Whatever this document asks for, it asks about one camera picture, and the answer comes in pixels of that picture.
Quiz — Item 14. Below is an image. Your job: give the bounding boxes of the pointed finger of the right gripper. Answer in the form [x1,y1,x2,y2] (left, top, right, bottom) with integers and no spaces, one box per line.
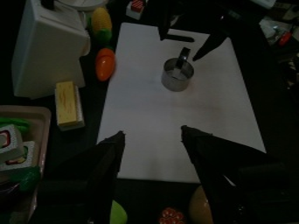
[191,27,230,62]

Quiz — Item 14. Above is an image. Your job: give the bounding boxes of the slim finger of the right gripper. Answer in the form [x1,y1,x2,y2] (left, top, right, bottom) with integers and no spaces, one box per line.
[156,11,174,42]

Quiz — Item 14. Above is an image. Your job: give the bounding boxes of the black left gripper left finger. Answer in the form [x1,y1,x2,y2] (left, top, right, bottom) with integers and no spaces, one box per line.
[32,130,127,224]

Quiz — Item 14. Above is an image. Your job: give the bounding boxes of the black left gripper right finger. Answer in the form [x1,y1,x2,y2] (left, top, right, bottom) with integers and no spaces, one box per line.
[181,125,299,224]

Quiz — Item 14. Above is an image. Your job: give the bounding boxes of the red white sushi toy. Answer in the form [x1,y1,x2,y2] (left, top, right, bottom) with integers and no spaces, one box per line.
[126,0,148,21]

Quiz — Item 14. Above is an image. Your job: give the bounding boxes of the metal measuring cup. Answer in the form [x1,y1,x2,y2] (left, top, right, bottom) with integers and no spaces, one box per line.
[160,57,195,93]

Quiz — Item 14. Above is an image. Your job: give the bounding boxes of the green toy fruit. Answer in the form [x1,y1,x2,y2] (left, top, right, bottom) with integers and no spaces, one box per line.
[108,199,128,224]

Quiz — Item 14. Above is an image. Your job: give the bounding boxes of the yellow toy corn cob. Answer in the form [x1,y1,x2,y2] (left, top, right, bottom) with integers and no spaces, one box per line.
[90,6,114,46]

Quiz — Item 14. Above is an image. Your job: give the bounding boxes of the green toy vegetable stem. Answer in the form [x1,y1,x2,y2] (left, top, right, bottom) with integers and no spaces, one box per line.
[14,165,43,193]

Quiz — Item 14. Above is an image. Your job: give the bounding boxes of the red background tool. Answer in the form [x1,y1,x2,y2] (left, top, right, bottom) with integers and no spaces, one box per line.
[277,30,295,48]

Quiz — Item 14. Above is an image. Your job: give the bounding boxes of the orange toy carrot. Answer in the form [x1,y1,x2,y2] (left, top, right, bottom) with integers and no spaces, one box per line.
[95,47,118,82]

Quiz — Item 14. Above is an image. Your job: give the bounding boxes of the white sushi roll mixed filling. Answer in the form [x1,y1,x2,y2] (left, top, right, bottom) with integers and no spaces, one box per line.
[0,140,38,172]

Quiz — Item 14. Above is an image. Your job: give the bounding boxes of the white round plate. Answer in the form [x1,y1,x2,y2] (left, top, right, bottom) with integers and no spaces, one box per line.
[58,0,110,12]

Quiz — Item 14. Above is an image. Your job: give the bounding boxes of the white cutting board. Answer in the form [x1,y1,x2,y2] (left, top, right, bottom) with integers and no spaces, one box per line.
[96,22,267,185]

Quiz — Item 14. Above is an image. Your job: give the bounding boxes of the beige plastic tray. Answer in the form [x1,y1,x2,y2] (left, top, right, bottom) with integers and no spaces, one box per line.
[0,105,52,224]

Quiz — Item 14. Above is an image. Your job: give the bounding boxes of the yellow butter stick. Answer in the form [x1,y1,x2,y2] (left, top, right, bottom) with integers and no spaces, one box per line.
[54,80,87,132]

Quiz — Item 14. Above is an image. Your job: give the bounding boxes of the purple toy eggplant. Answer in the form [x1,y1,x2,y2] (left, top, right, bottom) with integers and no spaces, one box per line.
[0,179,30,207]

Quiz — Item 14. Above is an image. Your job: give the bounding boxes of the white sushi roll red centre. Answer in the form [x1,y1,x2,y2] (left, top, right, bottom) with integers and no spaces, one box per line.
[0,123,26,156]

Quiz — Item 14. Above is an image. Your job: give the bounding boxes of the green toy lettuce leaf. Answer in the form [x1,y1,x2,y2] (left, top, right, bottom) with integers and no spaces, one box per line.
[0,116,34,136]

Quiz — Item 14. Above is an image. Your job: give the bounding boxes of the white toy appliance box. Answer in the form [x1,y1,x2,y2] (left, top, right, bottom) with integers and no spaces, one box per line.
[11,0,92,101]

